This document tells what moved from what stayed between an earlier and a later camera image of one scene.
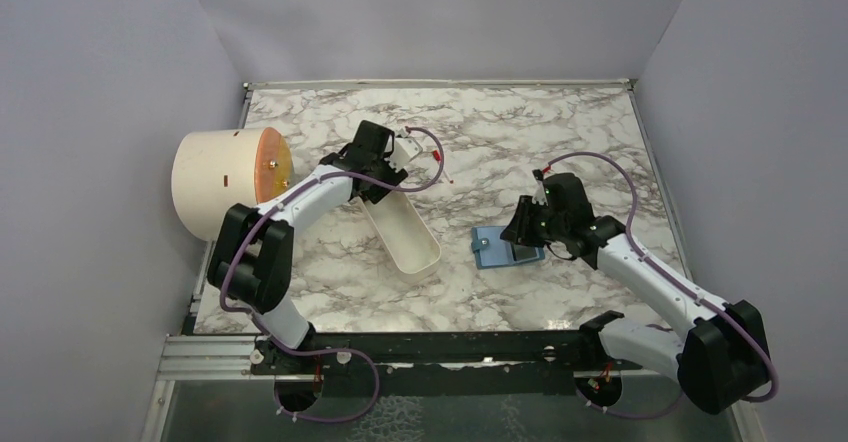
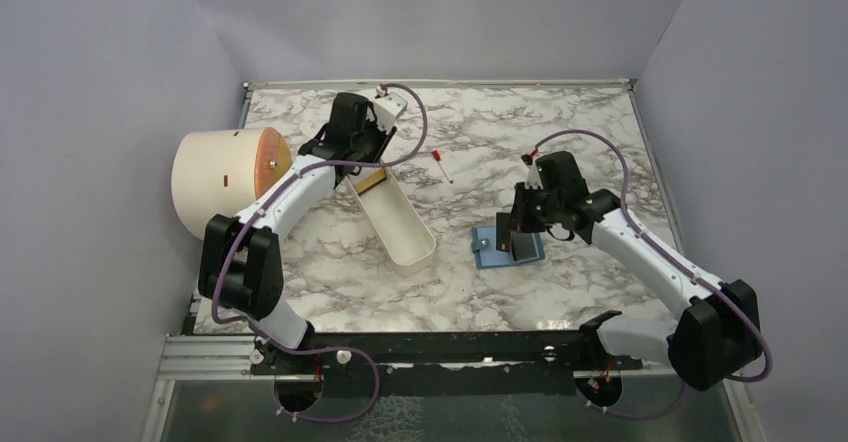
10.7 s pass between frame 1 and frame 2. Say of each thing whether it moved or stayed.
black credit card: stayed
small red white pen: stayed
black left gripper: moved
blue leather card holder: stayed
